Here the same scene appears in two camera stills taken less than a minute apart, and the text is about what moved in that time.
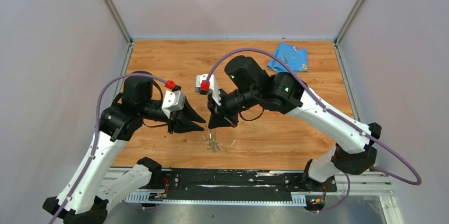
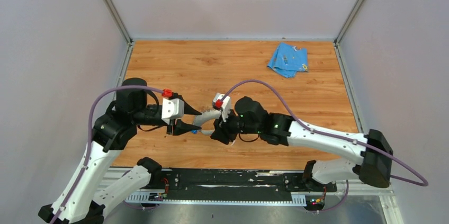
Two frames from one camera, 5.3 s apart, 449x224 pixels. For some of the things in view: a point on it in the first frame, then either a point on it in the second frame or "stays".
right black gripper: (219, 116) to (223, 136)
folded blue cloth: (296, 59) stays
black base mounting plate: (238, 180) stays
